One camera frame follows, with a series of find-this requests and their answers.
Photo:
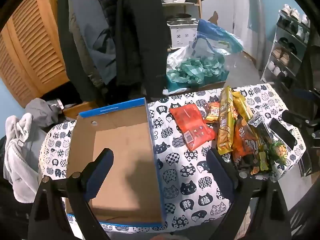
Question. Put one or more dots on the grey hoodie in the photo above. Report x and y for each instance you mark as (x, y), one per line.
(42, 110)

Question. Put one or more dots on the black phone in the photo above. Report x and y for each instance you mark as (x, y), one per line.
(282, 132)

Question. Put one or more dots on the white plastic bag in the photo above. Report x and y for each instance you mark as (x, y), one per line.
(175, 57)

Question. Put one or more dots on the white door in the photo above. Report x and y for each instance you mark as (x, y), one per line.
(225, 10)

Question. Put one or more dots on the cardboard box with blue rim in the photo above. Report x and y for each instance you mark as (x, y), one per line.
(120, 155)

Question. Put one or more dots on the wooden shelf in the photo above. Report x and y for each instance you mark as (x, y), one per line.
(198, 0)

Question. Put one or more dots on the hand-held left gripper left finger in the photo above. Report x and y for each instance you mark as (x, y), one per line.
(100, 170)

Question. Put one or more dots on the white fleece garment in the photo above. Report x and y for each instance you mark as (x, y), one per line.
(17, 155)

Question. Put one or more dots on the steel pot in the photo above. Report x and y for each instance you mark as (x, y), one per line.
(180, 18)

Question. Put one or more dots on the silver snack packet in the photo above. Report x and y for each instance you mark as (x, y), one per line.
(256, 120)

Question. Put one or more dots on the orange and green snack packet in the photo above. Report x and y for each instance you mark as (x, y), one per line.
(262, 160)

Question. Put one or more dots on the red snack packet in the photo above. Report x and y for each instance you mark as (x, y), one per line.
(192, 125)

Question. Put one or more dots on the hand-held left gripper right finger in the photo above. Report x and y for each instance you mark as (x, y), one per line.
(220, 172)

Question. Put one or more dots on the dark green snack packet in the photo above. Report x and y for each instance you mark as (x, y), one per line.
(265, 136)

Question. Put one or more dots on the metal shoe rack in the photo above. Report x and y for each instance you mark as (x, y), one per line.
(287, 32)

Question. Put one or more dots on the white appliance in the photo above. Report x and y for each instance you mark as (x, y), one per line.
(182, 35)

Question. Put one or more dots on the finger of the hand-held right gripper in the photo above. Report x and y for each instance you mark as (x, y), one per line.
(295, 117)
(305, 94)

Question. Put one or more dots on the green bean snack bag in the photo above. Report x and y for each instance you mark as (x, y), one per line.
(278, 151)

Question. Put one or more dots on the long yellow snack packet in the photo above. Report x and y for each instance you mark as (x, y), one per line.
(225, 130)
(241, 105)

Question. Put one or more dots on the wooden louvred door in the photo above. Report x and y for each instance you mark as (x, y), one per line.
(30, 42)

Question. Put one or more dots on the wooden bench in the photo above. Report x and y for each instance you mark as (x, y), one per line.
(80, 110)

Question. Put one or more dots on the orange and black snack bag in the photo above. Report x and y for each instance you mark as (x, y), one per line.
(243, 140)

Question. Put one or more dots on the cat print tablecloth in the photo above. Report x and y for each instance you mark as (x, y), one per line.
(190, 170)

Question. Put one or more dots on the small orange snack packet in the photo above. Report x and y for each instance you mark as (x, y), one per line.
(213, 112)

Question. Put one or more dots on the black coat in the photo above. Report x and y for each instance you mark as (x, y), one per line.
(140, 42)

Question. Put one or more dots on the blue plastic bag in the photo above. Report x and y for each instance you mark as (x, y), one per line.
(215, 35)

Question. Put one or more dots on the group of shoes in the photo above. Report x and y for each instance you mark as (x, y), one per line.
(281, 57)

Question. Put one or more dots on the grey blue jacket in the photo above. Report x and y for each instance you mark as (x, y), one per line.
(100, 52)

